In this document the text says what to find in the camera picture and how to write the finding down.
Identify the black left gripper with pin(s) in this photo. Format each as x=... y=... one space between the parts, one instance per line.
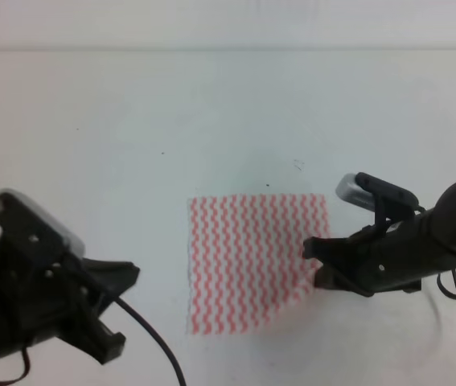
x=64 y=301

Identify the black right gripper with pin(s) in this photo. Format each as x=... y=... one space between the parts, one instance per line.
x=397 y=260

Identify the pink white wavy striped towel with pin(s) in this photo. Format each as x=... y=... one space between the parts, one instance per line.
x=245 y=263

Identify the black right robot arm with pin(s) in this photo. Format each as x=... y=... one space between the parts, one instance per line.
x=442 y=220

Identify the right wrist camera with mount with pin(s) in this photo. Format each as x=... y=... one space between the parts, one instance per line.
x=389 y=203

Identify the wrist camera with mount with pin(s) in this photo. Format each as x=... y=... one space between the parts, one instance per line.
x=389 y=203
x=34 y=233

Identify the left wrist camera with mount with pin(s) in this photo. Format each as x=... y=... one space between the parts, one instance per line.
x=34 y=233

